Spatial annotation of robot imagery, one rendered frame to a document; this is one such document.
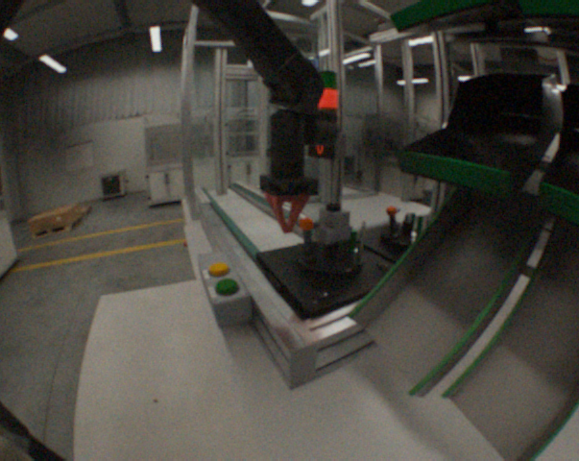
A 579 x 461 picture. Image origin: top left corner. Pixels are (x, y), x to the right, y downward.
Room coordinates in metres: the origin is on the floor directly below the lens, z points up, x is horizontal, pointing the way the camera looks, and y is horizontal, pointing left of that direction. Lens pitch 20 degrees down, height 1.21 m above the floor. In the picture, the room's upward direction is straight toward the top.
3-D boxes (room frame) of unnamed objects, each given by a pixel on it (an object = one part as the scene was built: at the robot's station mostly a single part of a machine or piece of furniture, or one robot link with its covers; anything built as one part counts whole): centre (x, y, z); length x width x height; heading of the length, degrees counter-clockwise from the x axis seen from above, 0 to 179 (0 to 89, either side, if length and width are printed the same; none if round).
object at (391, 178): (5.90, -3.21, 1.13); 2.26 x 1.66 x 2.25; 116
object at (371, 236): (0.57, -0.31, 1.01); 0.24 x 0.24 x 0.13; 27
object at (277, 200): (0.42, 0.01, 1.10); 0.07 x 0.07 x 0.09; 27
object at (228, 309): (0.43, 0.14, 0.93); 0.21 x 0.07 x 0.06; 27
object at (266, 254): (0.45, -0.09, 0.96); 0.24 x 0.24 x 0.02; 27
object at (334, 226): (0.46, -0.09, 1.06); 0.08 x 0.04 x 0.07; 119
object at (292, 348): (0.63, 0.17, 0.91); 0.89 x 0.06 x 0.11; 27
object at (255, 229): (0.73, 0.03, 0.91); 0.84 x 0.28 x 0.10; 27
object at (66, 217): (3.32, 5.10, 0.20); 1.20 x 0.80 x 0.41; 116
